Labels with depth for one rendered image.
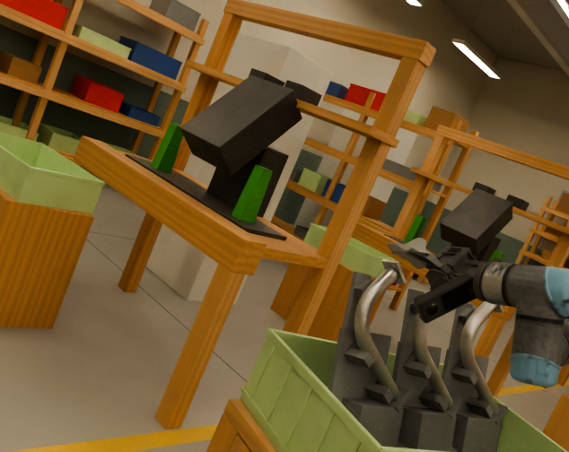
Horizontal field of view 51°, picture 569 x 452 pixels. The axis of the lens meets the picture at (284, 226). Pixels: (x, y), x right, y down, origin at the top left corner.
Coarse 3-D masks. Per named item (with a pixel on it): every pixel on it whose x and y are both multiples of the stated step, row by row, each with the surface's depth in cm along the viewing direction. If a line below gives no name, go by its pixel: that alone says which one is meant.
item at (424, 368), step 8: (408, 360) 129; (416, 360) 129; (408, 368) 128; (416, 368) 126; (424, 368) 125; (424, 376) 126; (424, 392) 133; (432, 392) 133; (424, 400) 133; (432, 400) 130; (440, 400) 129; (440, 408) 130
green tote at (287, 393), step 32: (288, 352) 119; (320, 352) 136; (256, 384) 125; (288, 384) 117; (320, 384) 109; (256, 416) 123; (288, 416) 114; (320, 416) 107; (352, 416) 101; (512, 416) 142; (288, 448) 112; (320, 448) 105; (352, 448) 99; (384, 448) 94; (512, 448) 140; (544, 448) 134
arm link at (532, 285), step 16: (512, 272) 100; (528, 272) 98; (544, 272) 96; (560, 272) 95; (512, 288) 99; (528, 288) 97; (544, 288) 95; (560, 288) 93; (512, 304) 100; (528, 304) 96; (544, 304) 95; (560, 304) 93
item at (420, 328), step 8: (416, 320) 127; (416, 328) 126; (424, 328) 126; (416, 336) 126; (424, 336) 126; (416, 344) 126; (424, 344) 126; (416, 352) 126; (424, 352) 126; (424, 360) 127; (432, 360) 128; (432, 368) 128; (432, 376) 129; (440, 376) 130; (432, 384) 130; (440, 384) 130; (440, 392) 131; (448, 392) 132; (448, 400) 132; (448, 408) 133
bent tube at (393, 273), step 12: (384, 264) 123; (396, 264) 121; (384, 276) 120; (396, 276) 122; (372, 288) 118; (384, 288) 119; (360, 300) 118; (372, 300) 117; (360, 312) 117; (360, 324) 116; (360, 336) 117; (360, 348) 118; (372, 348) 118; (384, 372) 121; (384, 384) 122; (396, 396) 123
